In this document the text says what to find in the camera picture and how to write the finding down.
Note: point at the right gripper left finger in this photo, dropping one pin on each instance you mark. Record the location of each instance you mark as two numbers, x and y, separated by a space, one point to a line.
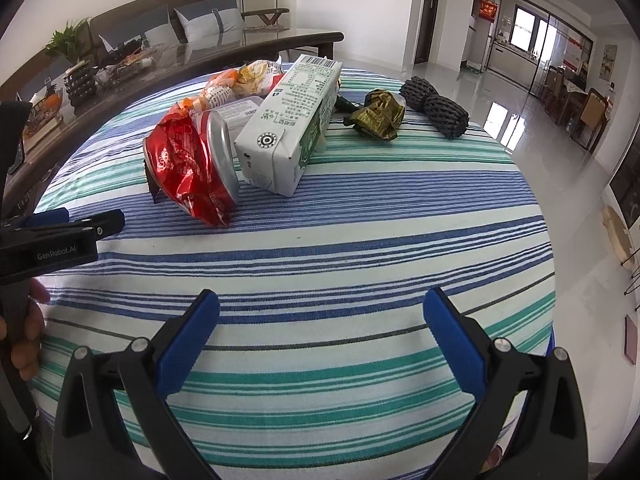
90 437

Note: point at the grey white cushion left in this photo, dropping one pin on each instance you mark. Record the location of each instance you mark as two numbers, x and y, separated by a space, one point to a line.
153 27

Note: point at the person's left hand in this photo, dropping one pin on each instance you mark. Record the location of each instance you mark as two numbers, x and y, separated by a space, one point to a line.
25 352

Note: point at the grey white cushion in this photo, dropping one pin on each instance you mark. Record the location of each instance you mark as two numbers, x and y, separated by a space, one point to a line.
208 18
153 27

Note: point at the dark wooden sofa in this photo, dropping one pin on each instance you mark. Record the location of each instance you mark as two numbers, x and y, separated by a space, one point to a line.
32 75

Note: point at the black foam net sleeve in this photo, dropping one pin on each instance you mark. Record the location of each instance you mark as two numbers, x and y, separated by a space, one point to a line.
448 117

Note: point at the white green milk carton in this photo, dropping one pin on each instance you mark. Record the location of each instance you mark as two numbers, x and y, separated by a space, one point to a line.
276 144

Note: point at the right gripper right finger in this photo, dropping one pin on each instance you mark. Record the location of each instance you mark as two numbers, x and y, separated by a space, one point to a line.
527 420

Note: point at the clear snack tray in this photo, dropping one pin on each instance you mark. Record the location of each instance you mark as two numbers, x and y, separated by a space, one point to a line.
124 64

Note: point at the orange white snack wrapper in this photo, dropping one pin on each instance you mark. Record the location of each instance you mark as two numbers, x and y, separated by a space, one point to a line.
216 92

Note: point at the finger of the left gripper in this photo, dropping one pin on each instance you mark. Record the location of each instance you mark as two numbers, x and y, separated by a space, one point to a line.
45 218
96 227

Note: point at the striped blue green tablecloth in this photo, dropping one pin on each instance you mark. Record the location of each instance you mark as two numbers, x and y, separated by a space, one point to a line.
321 366

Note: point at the olive gold wrapper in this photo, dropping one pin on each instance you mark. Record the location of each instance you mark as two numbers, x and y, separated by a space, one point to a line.
380 117

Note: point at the red crushed snack bag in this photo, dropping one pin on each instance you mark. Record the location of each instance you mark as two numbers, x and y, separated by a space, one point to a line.
188 157

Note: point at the dark wooden coffee table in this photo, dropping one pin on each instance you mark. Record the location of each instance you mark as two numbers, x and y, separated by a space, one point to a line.
170 66

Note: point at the green potted plant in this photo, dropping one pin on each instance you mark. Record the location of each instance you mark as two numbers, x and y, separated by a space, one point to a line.
71 43

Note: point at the yellow white snack bag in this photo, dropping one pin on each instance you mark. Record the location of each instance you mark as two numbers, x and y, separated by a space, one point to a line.
257 78

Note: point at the wooden dining chair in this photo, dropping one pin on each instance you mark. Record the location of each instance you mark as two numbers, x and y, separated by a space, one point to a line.
591 120

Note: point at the grey white cushion right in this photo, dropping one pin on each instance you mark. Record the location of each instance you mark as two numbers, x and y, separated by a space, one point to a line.
208 18

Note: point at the dark entrance door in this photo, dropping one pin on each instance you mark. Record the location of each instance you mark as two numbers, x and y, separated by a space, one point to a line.
426 31

